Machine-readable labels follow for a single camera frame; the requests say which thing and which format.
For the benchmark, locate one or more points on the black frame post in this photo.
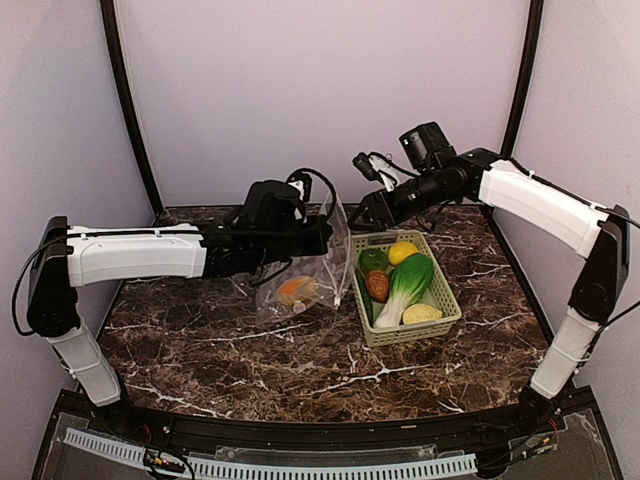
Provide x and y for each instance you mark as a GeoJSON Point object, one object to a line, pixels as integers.
{"type": "Point", "coordinates": [523, 80]}
{"type": "Point", "coordinates": [126, 101]}

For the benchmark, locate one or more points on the brown mushroom toy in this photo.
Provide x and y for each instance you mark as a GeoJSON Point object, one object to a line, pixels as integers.
{"type": "Point", "coordinates": [377, 285]}

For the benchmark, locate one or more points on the pale yellow walnut toy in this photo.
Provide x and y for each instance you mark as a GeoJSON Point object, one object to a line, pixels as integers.
{"type": "Point", "coordinates": [421, 313]}

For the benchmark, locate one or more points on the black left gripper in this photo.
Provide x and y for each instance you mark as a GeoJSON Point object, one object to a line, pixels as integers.
{"type": "Point", "coordinates": [321, 237]}

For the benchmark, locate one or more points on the green white bok choy toy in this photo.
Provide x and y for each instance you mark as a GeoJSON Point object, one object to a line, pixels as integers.
{"type": "Point", "coordinates": [409, 282]}

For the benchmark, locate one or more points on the orange yellow toy food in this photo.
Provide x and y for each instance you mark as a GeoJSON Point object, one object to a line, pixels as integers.
{"type": "Point", "coordinates": [299, 293]}

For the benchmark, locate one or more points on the green pepper toy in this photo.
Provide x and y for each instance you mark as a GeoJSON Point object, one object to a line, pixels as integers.
{"type": "Point", "coordinates": [372, 259]}

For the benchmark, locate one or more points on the yellow lemon toy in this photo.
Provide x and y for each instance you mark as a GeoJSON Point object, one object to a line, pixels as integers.
{"type": "Point", "coordinates": [400, 251]}

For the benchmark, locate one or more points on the pale green plastic basket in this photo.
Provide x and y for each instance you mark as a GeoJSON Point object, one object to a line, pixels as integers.
{"type": "Point", "coordinates": [438, 295]}

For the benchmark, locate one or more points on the right black frame post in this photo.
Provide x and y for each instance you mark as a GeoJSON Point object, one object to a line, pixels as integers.
{"type": "Point", "coordinates": [523, 80]}

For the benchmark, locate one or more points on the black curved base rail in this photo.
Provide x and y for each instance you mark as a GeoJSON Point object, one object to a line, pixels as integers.
{"type": "Point", "coordinates": [571, 444]}

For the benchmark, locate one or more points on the white slotted cable duct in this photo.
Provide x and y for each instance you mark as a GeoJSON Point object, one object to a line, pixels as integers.
{"type": "Point", "coordinates": [246, 463]}

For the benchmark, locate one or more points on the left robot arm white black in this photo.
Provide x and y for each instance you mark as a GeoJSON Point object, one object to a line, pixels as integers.
{"type": "Point", "coordinates": [72, 257]}

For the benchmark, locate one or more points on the dark green cucumber toy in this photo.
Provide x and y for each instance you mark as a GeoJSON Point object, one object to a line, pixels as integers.
{"type": "Point", "coordinates": [366, 299]}

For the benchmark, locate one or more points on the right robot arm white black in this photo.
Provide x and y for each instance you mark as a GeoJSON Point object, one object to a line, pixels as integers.
{"type": "Point", "coordinates": [596, 233]}

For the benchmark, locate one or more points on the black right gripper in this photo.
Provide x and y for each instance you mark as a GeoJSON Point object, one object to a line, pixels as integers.
{"type": "Point", "coordinates": [378, 216]}

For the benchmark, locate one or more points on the left black frame post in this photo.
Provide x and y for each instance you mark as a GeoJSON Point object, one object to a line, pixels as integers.
{"type": "Point", "coordinates": [126, 101]}

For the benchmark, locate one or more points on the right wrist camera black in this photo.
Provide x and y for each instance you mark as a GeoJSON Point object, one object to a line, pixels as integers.
{"type": "Point", "coordinates": [426, 147]}

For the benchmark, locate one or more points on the clear zip top bag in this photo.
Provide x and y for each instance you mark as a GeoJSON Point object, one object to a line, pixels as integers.
{"type": "Point", "coordinates": [332, 272]}

